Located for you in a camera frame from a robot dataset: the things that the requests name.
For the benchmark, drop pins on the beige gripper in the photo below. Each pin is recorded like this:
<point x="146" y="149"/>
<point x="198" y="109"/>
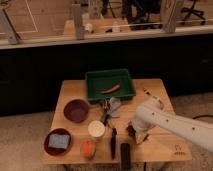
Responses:
<point x="140" y="137"/>

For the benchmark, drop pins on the dark grape bunch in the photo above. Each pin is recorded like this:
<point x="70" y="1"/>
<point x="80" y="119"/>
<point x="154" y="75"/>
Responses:
<point x="131" y="131"/>

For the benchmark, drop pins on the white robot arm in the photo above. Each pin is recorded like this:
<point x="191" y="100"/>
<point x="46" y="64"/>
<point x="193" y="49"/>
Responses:
<point x="151" y="112"/>

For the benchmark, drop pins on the metal cup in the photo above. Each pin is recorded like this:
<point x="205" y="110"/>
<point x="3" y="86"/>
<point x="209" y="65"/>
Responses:
<point x="96" y="130"/>

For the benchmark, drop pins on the black remote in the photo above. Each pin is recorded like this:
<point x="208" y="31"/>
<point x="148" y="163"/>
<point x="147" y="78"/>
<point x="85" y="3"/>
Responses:
<point x="125" y="156"/>

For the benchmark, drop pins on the grey cloth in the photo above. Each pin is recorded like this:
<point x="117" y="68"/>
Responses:
<point x="115" y="104"/>

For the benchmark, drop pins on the silver fork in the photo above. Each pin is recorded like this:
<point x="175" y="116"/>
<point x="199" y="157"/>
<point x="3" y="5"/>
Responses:
<point x="146" y="91"/>

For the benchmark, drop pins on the red chili pepper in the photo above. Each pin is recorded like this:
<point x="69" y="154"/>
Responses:
<point x="111" y="90"/>

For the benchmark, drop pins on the wooden table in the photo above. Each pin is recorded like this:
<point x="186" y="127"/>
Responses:
<point x="160" y="146"/>

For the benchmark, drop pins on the purple bowl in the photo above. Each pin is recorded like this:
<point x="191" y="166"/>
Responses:
<point x="76" y="110"/>

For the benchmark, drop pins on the green plastic tray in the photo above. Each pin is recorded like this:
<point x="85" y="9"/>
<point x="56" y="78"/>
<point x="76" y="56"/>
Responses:
<point x="97" y="81"/>

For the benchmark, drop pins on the dark red plate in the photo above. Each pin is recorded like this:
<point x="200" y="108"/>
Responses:
<point x="57" y="151"/>

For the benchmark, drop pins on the blue sponge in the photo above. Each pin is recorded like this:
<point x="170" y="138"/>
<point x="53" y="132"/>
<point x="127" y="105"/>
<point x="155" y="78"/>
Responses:
<point x="58" y="141"/>

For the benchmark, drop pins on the black handled knife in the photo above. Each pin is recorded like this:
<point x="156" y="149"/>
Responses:
<point x="113" y="143"/>

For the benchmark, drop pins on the black handled scissors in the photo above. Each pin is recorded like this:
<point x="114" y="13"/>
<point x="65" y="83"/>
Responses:
<point x="105" y="108"/>

